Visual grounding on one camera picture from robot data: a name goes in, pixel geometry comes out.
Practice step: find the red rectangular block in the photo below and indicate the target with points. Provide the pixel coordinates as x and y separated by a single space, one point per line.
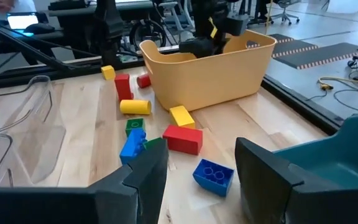
182 140
123 87

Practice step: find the yellow tape tag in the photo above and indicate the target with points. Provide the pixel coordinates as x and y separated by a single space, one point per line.
213 29

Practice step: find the laptop with lit screen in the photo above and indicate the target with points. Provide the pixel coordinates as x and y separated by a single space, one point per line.
22 21

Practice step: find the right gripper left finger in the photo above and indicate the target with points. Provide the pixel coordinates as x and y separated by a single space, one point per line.
129 199

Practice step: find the black hazard-edged floor mat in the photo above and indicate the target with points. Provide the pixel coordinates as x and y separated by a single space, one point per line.
322 56
291 46

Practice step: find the red cylinder block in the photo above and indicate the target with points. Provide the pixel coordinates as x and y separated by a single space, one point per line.
143 81

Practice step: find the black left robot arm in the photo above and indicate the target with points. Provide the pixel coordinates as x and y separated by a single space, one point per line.
107 31

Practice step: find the grey office chair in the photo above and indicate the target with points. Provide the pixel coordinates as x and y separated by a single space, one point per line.
286 11

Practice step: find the green stud block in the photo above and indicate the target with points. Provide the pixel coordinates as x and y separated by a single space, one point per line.
153 143
135 125

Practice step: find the yellow cylinder block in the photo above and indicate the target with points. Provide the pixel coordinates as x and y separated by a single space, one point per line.
135 106

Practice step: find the clear plastic bin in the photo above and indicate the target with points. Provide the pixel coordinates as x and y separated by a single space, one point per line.
39 93
42 155

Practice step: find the teal plastic bin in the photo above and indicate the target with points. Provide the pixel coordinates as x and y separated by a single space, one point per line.
337 155

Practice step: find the white office chair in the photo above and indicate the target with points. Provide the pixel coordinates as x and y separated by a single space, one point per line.
176 15

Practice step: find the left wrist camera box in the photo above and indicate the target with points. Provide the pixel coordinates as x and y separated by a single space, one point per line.
238 25

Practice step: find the blue stud block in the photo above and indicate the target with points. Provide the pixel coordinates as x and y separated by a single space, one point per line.
132 146

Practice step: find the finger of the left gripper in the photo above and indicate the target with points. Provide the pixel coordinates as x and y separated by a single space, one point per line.
197 46
221 45

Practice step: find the yellow plastic bin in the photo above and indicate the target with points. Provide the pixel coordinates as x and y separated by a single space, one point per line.
210 81

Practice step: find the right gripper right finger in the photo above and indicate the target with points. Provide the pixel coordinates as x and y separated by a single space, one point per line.
275 199

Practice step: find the blue hollow block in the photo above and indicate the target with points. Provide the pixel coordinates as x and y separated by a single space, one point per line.
213 177

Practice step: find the yellow cube block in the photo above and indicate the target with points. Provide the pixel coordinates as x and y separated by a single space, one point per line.
108 72

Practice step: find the black computer mouse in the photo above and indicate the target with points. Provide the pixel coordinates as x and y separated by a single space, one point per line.
39 28

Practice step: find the yellow rectangular block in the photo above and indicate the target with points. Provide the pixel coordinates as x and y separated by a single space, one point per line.
182 116

